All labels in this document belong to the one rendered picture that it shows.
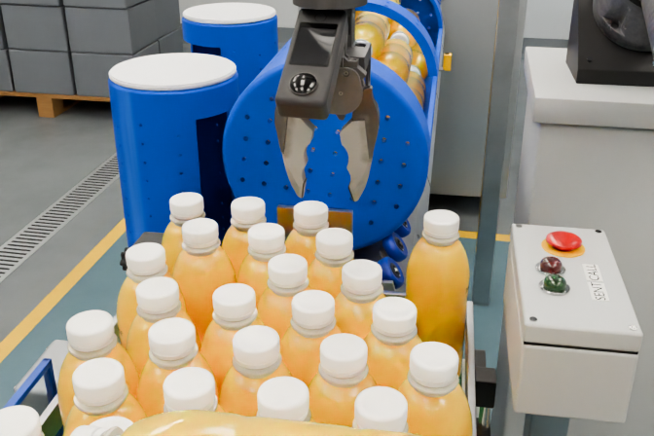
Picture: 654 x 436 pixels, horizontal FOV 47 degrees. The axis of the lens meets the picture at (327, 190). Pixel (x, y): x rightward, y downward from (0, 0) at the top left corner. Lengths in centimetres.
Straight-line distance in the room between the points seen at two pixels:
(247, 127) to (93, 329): 44
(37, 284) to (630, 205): 229
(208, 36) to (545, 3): 419
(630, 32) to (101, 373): 91
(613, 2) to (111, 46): 365
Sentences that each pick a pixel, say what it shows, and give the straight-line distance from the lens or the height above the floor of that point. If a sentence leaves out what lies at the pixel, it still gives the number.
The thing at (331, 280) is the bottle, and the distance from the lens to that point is 79.
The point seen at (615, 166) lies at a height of 105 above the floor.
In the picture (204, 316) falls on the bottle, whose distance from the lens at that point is 85.
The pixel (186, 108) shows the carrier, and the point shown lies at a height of 99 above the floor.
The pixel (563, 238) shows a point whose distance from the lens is 82.
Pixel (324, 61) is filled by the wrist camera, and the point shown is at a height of 131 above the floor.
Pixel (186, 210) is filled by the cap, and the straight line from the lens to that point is 88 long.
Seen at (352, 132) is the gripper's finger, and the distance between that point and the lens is 75.
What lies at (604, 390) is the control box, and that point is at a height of 104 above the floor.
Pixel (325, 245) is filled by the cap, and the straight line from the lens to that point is 78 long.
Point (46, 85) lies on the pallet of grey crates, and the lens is 484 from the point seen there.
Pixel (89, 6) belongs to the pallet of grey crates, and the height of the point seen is 68.
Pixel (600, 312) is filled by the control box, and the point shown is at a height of 110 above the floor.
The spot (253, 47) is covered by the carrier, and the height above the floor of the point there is 96.
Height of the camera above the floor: 148
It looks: 24 degrees down
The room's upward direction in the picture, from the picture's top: straight up
